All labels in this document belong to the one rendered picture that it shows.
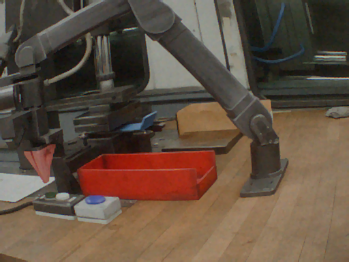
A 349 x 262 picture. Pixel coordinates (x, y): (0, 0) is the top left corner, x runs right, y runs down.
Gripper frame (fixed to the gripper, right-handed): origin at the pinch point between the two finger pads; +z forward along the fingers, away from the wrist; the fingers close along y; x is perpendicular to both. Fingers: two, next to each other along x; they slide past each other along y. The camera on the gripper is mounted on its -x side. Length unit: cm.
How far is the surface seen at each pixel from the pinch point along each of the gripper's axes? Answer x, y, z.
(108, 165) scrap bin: 21.6, 3.3, 3.3
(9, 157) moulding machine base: 102, -107, 25
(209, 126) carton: 59, 14, 4
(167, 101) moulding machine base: 95, -12, 2
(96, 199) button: -0.7, 12.2, 3.0
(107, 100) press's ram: 32.1, -0.3, -9.0
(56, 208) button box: -3.3, 3.7, 4.8
